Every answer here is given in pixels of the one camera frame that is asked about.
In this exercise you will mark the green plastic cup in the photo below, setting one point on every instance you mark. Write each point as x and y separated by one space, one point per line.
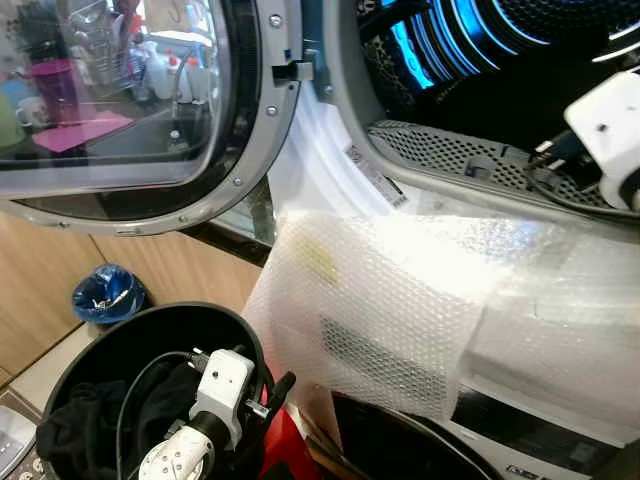
10 125

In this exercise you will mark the black clothes pile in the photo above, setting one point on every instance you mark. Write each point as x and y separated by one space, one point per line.
90 430

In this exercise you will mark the black round laundry basket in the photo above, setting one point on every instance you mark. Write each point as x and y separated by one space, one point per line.
150 330

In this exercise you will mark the white washer with black panel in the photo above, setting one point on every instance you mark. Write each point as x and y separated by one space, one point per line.
530 440

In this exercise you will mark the round glass washer door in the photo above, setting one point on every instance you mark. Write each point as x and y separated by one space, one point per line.
270 130

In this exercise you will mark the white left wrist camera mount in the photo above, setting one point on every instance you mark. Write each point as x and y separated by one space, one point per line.
225 385

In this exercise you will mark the magenta plastic cup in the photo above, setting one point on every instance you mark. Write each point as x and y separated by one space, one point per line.
55 90

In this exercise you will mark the red plastic box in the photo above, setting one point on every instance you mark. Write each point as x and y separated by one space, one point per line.
290 450

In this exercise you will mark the black wrapped left gripper finger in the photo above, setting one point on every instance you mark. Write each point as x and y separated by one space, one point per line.
272 410

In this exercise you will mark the white barcode sticker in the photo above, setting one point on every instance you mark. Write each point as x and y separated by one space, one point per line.
375 175

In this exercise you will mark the clear bubble wrap sheet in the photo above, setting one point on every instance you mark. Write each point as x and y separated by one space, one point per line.
400 290

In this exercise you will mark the pink cloth mat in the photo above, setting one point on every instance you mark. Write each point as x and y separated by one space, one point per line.
80 132

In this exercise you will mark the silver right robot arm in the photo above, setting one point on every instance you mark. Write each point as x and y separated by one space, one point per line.
630 188

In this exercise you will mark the blue bin bag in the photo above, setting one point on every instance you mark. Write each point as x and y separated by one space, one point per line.
108 292

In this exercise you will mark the white front-load dryer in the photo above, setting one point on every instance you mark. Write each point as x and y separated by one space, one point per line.
320 150

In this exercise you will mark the grey perforated lint filter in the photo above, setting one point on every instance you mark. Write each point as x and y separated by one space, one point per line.
440 150

